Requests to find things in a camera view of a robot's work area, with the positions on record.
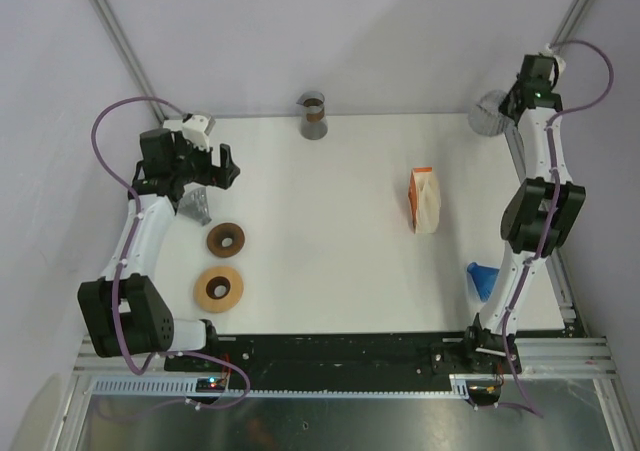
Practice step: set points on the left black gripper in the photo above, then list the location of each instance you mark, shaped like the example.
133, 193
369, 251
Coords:
222, 176

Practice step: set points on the clear ribbed glass server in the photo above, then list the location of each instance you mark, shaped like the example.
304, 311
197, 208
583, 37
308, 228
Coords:
484, 117

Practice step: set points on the blue ribbed cone dripper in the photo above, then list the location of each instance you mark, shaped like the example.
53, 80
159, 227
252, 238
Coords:
483, 279

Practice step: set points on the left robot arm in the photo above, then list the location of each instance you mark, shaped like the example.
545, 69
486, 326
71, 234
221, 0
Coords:
122, 309

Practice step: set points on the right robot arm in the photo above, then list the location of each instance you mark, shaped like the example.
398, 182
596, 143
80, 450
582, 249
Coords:
540, 215

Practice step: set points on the orange coffee filter holder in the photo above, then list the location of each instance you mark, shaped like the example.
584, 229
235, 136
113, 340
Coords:
413, 194

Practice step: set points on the white paper coffee filters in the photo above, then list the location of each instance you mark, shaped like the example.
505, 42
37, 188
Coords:
428, 203

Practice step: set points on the grey glass carafe with collar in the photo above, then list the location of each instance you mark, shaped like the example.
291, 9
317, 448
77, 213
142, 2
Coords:
313, 123

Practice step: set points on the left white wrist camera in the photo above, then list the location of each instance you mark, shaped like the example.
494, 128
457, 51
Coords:
196, 128

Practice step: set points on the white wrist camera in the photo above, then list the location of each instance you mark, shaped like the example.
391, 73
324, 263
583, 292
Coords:
196, 128
559, 65

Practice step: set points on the left aluminium corner post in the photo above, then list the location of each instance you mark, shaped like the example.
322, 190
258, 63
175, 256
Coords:
120, 42

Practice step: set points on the aluminium corner post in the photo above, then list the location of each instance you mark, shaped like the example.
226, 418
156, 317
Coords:
120, 42
572, 20

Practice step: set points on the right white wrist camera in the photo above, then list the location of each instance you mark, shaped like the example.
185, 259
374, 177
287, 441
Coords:
559, 65

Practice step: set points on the right aluminium corner post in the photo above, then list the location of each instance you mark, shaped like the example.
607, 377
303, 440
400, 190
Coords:
572, 20

